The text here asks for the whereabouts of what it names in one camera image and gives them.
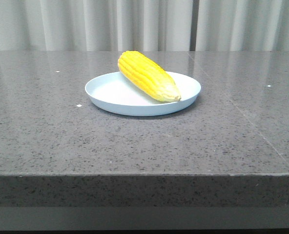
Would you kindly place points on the yellow corn cob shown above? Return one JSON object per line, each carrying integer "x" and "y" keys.
{"x": 148, "y": 76}

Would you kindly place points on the light blue round plate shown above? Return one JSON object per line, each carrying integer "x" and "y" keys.
{"x": 114, "y": 93}

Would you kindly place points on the grey pleated curtain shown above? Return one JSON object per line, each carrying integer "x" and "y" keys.
{"x": 146, "y": 25}

